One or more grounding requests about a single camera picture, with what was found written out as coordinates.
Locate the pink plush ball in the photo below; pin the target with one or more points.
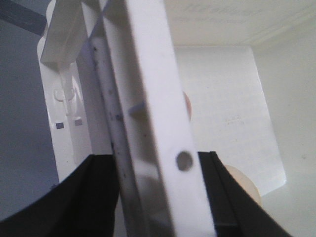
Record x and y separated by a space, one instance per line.
188 106

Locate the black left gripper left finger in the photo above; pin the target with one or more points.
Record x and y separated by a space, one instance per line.
83 205

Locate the white plastic Totelife tote box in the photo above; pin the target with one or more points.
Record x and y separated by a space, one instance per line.
114 73

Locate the yellow plush ball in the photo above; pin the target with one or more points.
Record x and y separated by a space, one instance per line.
245 183

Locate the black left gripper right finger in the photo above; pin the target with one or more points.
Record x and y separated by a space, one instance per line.
234 212

